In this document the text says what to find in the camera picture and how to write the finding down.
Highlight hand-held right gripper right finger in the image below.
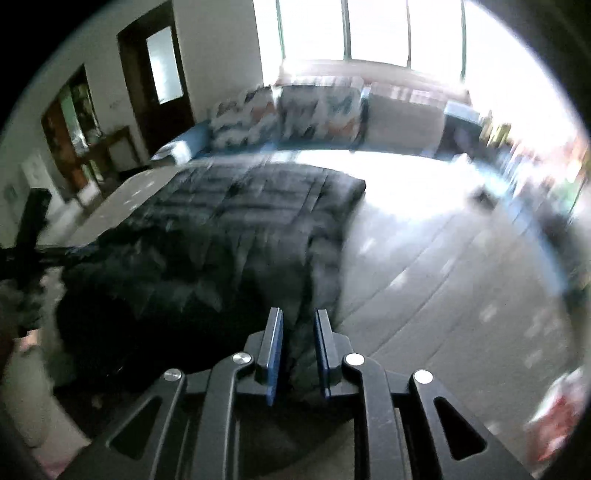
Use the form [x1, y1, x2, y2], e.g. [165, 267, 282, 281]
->
[314, 309, 534, 480]

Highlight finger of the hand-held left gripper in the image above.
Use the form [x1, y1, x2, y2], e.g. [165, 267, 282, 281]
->
[16, 188, 52, 252]
[0, 247, 70, 282]

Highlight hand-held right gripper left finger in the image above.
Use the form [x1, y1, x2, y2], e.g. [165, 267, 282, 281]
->
[58, 307, 284, 480]

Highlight black down jacket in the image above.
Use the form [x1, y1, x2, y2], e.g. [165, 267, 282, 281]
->
[55, 161, 368, 402]

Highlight person's left forearm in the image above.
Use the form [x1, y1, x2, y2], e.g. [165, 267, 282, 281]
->
[0, 277, 58, 337]

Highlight wooden display cabinet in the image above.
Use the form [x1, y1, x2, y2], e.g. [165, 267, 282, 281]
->
[41, 65, 112, 195]

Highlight wooden side table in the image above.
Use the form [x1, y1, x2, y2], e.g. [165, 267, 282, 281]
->
[81, 127, 139, 185]

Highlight dark wooden door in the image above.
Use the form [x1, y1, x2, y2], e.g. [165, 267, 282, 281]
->
[117, 2, 195, 153]

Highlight blue curved sofa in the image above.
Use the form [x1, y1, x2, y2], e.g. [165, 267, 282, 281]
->
[150, 99, 513, 171]

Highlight butterfly print pillow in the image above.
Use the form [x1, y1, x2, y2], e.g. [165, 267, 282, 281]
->
[208, 88, 280, 148]
[277, 80, 365, 148]

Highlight plain white pillow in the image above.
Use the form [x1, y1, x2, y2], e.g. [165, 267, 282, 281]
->
[365, 83, 451, 151]

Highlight green framed window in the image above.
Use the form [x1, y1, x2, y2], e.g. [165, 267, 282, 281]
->
[256, 0, 467, 79]

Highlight red handled scissors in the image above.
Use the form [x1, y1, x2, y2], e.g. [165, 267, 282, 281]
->
[540, 392, 583, 444]

